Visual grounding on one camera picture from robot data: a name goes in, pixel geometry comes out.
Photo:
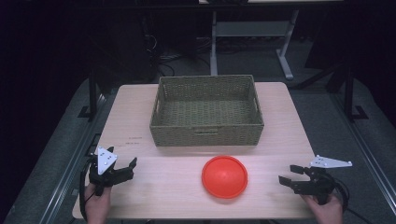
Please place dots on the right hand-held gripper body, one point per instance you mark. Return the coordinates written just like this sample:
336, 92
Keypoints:
320, 182

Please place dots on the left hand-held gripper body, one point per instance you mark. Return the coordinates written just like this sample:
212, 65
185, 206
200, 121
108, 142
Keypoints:
105, 169

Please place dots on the red plastic plate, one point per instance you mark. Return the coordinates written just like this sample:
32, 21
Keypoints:
224, 176

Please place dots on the green woven basket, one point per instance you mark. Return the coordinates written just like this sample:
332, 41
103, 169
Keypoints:
206, 135

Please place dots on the person's right hand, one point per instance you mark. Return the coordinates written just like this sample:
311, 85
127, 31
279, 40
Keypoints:
323, 211

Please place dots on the person's left hand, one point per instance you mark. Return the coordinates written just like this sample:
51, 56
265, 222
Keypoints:
98, 205

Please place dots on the black table clamp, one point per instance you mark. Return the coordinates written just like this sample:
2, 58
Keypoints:
93, 144

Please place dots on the black metal stand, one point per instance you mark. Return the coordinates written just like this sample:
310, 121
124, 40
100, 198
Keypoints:
92, 93
350, 93

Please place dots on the aluminium floor rail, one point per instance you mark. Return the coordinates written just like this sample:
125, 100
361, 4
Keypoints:
70, 165
364, 149

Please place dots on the grey metal desk frame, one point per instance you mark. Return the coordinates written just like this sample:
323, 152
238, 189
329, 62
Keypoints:
252, 29

